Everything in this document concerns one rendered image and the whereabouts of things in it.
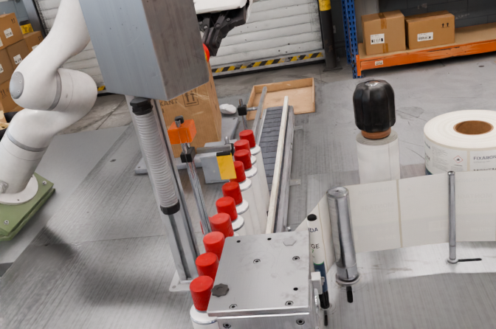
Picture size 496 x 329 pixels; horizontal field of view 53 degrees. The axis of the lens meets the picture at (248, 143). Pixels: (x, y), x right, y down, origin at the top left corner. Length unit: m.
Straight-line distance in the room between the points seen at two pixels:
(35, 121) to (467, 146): 1.09
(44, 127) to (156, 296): 0.61
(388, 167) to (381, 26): 3.80
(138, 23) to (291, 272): 0.41
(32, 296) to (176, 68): 0.71
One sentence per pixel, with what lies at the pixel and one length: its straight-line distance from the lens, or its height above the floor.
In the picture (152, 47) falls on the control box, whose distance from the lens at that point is 0.74.
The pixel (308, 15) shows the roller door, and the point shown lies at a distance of 5.36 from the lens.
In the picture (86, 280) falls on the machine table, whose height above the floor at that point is 0.83.
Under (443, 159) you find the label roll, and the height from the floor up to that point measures 0.99.
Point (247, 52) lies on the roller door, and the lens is 5.46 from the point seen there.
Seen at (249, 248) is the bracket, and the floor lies 1.14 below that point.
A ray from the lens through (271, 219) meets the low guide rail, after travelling 1.10.
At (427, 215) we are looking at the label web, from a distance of 0.95.
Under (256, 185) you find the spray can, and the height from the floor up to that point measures 1.01.
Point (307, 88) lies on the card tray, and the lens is 2.11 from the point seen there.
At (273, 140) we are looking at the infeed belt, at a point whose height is 0.88.
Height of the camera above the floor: 1.51
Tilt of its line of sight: 24 degrees down
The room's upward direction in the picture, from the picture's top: 11 degrees counter-clockwise
